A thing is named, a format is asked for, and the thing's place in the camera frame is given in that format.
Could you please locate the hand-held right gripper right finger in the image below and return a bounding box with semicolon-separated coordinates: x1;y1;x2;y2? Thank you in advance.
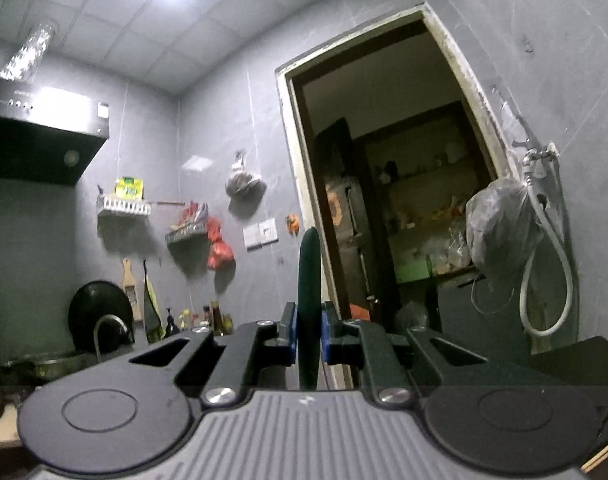
320;302;491;407

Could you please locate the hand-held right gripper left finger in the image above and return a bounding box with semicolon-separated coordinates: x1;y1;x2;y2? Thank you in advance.
129;302;300;407

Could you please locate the dark green handled utensil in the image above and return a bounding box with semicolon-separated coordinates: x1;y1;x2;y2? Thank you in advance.
296;226;324;392

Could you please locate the row of condiment bottles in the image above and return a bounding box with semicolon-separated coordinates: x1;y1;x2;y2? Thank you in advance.
164;300;236;337

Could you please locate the crumpled dark plastic bag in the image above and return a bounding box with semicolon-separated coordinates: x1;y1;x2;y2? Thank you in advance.
394;301;431;333

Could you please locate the dark wooden door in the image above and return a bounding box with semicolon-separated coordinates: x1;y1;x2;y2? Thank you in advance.
314;117;385;321

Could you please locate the red plastic bag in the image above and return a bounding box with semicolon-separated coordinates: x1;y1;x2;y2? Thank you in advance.
205;216;236;271

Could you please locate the green storage box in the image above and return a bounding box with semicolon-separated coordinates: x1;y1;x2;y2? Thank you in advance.
394;257;433;286

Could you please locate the yellow green cloth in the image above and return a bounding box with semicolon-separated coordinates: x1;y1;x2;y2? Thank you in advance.
142;259;167;345

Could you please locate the white crumpled plastic bag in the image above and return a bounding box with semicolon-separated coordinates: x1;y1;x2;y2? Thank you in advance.
436;222;477;273

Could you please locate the grey cabinet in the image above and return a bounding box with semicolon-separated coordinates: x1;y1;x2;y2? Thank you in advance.
434;267;532;356

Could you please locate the hanging mesh bag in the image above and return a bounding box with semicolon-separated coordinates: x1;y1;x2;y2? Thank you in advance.
225;151;265;200

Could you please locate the wooden brush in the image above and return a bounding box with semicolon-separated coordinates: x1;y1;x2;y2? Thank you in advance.
121;257;141;308

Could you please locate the curved sink faucet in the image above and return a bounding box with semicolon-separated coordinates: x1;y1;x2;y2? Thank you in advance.
92;313;131;363

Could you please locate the black pan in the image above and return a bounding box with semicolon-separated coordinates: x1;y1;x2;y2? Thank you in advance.
67;280;136;352

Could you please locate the grey hanging plastic bag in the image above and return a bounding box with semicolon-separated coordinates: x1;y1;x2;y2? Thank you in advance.
464;176;546;283

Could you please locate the green yellow packet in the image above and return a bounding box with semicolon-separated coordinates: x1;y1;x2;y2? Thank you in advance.
114;176;146;201

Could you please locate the wooden shelf unit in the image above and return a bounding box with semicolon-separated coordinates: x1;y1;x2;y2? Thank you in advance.
364;102;495;281

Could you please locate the metal pot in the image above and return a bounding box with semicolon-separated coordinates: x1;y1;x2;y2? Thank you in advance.
0;351;97;383

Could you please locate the black range hood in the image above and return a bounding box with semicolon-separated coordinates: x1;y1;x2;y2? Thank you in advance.
0;74;111;187

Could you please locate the grey wall rack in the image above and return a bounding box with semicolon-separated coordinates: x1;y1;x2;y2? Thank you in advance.
165;202;210;247

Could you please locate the white wall rack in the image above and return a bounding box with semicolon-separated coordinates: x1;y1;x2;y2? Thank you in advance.
96;195;152;218

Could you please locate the white door frame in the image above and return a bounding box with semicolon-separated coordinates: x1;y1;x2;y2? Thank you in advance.
275;1;565;333

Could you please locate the white hose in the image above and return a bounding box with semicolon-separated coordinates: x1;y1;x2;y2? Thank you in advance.
518;170;576;339

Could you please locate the metal wall tap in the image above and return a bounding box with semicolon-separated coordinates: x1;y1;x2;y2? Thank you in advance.
511;139;560;178

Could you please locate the foil exhaust duct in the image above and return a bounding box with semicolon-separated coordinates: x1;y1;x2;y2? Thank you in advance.
0;17;57;81

